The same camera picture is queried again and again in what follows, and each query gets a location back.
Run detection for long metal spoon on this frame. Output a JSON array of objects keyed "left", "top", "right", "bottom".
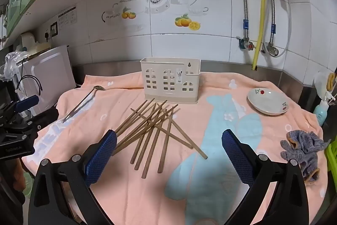
[{"left": 63, "top": 85, "right": 106, "bottom": 121}]

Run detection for peach printed towel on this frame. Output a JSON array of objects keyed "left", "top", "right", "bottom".
[{"left": 21, "top": 71, "right": 331, "bottom": 225}]

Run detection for bunch of wooden chopsticks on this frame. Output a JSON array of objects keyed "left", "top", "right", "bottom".
[{"left": 112, "top": 98, "right": 208, "bottom": 179}]

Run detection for metal water valve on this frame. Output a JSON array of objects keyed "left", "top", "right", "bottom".
[{"left": 261, "top": 42, "right": 280, "bottom": 57}]

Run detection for white kitchen appliance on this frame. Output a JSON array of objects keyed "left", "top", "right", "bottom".
[{"left": 20, "top": 32, "right": 37, "bottom": 50}]

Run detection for beige plastic utensil holder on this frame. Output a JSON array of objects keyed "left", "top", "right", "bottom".
[{"left": 140, "top": 58, "right": 202, "bottom": 105}]

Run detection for grey knitted gloves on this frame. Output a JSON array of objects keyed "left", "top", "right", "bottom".
[{"left": 280, "top": 129, "right": 327, "bottom": 183}]

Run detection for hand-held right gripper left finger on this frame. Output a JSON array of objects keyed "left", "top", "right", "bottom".
[{"left": 28, "top": 129, "right": 118, "bottom": 225}]

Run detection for white microwave oven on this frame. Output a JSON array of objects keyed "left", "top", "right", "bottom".
[{"left": 16, "top": 45, "right": 77, "bottom": 115}]

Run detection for black cable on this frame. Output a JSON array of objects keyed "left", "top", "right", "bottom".
[{"left": 20, "top": 75, "right": 43, "bottom": 95}]

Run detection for clear plastic bag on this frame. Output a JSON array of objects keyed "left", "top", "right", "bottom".
[{"left": 0, "top": 51, "right": 28, "bottom": 80}]

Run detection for yellow kitchen tool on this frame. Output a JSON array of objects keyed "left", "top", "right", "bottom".
[{"left": 326, "top": 73, "right": 336, "bottom": 91}]

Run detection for red handle water valve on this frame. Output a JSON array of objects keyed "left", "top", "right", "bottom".
[{"left": 237, "top": 36, "right": 256, "bottom": 51}]

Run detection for light blue bottle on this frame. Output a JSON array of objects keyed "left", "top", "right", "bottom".
[{"left": 313, "top": 100, "right": 329, "bottom": 127}]

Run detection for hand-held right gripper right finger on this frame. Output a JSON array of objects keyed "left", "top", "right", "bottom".
[{"left": 222, "top": 129, "right": 310, "bottom": 225}]

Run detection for thin white hose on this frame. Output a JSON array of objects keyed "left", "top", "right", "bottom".
[{"left": 275, "top": 0, "right": 292, "bottom": 57}]

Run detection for white wall label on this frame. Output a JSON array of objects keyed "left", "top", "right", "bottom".
[{"left": 57, "top": 6, "right": 78, "bottom": 29}]

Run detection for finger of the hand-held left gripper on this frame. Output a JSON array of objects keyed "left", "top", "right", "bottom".
[
  {"left": 0, "top": 95, "right": 40, "bottom": 123},
  {"left": 24, "top": 108, "right": 60, "bottom": 134}
]

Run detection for white rice paddle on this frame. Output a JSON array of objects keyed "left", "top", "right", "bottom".
[{"left": 314, "top": 71, "right": 329, "bottom": 99}]

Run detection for white floral dish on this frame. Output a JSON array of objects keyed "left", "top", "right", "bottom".
[{"left": 247, "top": 88, "right": 289, "bottom": 116}]

